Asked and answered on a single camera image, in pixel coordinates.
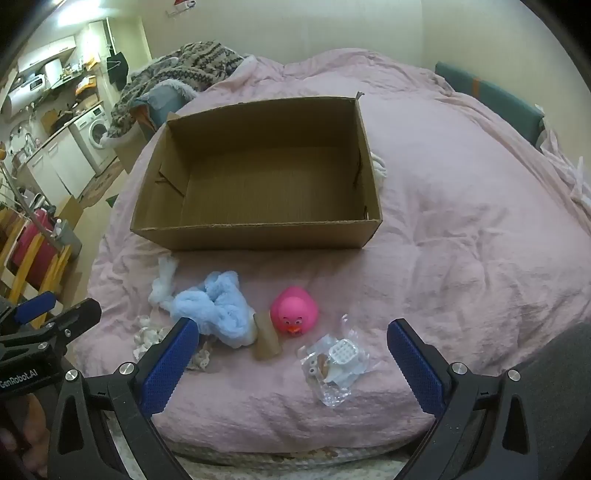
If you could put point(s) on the grey storage box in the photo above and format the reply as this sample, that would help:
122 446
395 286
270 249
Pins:
67 237

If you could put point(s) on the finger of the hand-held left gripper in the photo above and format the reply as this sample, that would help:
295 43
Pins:
74 318
34 305

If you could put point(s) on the grey patterned knit blanket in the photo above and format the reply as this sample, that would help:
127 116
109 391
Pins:
194 64

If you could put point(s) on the white washing machine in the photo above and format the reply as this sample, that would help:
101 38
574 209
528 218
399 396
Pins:
92 134

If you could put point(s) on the white lace scrunchie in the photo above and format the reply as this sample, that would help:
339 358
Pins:
147 337

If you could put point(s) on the light blue cushion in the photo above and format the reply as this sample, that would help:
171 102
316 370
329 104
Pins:
159 101

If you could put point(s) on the green floor mat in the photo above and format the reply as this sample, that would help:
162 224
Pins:
112 201

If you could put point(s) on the clear plastic bag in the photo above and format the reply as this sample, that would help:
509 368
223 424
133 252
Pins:
337 369

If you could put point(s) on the patterned floor rug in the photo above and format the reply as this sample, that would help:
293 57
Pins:
99 184

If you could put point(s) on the beige lace scrunchie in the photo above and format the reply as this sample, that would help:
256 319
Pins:
202 360

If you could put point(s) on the patterned mattress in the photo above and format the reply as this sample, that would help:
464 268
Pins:
277 466

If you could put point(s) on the black hanging garment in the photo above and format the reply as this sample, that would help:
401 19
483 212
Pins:
115 67

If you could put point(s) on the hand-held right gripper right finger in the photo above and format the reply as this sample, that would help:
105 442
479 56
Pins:
415 369

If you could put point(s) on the yellow wooden frame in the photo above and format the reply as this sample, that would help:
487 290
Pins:
18 281

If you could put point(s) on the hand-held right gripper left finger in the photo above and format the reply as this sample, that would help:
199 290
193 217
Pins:
171 364

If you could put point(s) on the white knotted cloth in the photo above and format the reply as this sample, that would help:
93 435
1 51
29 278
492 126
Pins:
379 170

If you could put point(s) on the orange cloth piece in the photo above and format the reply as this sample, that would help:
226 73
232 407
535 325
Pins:
267 337

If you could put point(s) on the light blue fluffy cloth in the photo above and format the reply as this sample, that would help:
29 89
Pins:
217 304

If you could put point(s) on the white crumpled sheet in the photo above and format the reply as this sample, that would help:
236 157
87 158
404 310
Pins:
572 180

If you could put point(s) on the brown cardboard box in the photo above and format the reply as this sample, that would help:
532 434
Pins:
258 184

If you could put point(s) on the teal bed headboard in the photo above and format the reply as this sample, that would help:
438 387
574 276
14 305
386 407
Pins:
498 101

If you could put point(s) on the pink bed blanket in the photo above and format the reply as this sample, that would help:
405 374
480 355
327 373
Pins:
461 230

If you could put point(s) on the person's left hand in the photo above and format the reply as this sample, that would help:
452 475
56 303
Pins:
27 424

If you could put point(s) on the white kitchen cabinet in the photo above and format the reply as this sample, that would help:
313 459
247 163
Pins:
60 161

